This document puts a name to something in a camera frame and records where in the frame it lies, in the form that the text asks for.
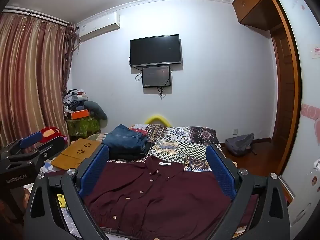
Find white wardrobe sliding door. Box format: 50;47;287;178
279;0;319;238

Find red plush toy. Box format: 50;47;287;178
40;127;68;144

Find orange box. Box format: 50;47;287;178
71;109;89;120

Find grey backpack on floor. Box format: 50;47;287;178
225;133;254;157

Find small black wall monitor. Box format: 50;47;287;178
142;66;171;88

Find wooden overhead cabinet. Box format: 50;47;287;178
233;0;281;31

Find striped red beige curtain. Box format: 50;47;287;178
1;13;76;146

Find folded blue jeans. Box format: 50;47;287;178
103;124;148;149

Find patchwork patterned bed cover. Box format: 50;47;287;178
101;125;219;234

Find black wall television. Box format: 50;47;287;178
130;34;182;67

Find maroon button shirt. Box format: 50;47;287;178
83;155;259;239

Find wooden door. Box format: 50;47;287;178
271;24;295;172

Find white air conditioner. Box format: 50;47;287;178
78;12;120;42

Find wooden lap desk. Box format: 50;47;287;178
51;139;101;170

